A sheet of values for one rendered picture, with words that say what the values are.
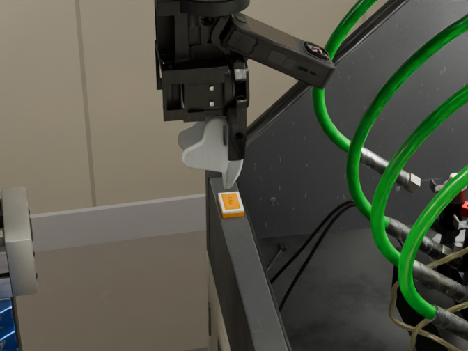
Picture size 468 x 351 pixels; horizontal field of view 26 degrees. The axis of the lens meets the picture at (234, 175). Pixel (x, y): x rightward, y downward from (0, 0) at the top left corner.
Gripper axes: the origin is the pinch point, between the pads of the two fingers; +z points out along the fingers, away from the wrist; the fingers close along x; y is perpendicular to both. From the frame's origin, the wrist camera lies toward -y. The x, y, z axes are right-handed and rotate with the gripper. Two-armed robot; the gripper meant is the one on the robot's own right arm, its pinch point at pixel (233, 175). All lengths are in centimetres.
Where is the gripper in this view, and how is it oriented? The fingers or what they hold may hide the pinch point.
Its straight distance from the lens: 102.5
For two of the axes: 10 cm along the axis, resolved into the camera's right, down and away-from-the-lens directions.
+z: 0.0, 8.6, 5.2
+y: -9.9, 0.8, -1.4
